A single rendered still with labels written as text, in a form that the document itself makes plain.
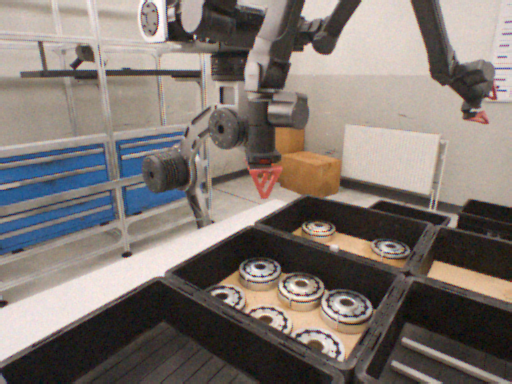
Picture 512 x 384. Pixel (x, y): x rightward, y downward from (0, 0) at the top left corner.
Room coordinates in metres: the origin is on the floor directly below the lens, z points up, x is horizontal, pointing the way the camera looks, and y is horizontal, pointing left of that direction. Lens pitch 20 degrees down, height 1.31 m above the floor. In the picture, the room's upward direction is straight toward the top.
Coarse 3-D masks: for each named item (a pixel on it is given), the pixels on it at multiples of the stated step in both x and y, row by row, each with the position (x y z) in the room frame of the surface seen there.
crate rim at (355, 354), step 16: (224, 240) 0.71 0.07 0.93; (288, 240) 0.72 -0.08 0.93; (192, 256) 0.64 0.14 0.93; (336, 256) 0.65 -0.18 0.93; (384, 272) 0.58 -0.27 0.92; (400, 272) 0.57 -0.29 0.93; (192, 288) 0.52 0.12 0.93; (224, 304) 0.48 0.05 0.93; (384, 304) 0.47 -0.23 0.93; (256, 320) 0.44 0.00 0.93; (288, 336) 0.40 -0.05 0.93; (368, 336) 0.40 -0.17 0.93; (320, 352) 0.37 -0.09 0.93; (352, 352) 0.37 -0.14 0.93; (336, 368) 0.34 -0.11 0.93; (352, 368) 0.34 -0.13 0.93
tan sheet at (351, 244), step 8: (296, 232) 0.96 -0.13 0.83; (336, 232) 0.96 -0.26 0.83; (336, 240) 0.90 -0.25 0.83; (344, 240) 0.90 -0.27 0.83; (352, 240) 0.90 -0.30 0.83; (360, 240) 0.90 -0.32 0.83; (344, 248) 0.85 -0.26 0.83; (352, 248) 0.85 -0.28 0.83; (360, 248) 0.85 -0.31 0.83; (368, 248) 0.85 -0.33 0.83; (368, 256) 0.81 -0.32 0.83
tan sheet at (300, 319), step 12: (240, 288) 0.66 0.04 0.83; (276, 288) 0.66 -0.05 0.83; (252, 300) 0.62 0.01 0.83; (264, 300) 0.62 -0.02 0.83; (276, 300) 0.62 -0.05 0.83; (288, 312) 0.58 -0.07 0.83; (300, 312) 0.58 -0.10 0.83; (312, 312) 0.58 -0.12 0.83; (300, 324) 0.54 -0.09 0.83; (312, 324) 0.54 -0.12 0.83; (324, 324) 0.54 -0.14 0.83; (348, 336) 0.51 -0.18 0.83; (348, 348) 0.48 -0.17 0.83
